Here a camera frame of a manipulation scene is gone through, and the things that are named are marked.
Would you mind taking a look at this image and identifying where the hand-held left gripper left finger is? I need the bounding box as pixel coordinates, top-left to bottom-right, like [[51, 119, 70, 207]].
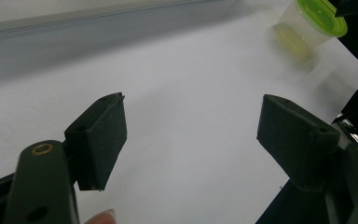
[[2, 91, 128, 224]]

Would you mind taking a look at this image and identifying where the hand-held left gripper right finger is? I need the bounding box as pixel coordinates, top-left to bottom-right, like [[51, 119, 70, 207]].
[[256, 93, 358, 224]]

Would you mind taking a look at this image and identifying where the clear cup with green lid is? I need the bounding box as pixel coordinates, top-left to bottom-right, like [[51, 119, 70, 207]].
[[274, 0, 349, 60]]

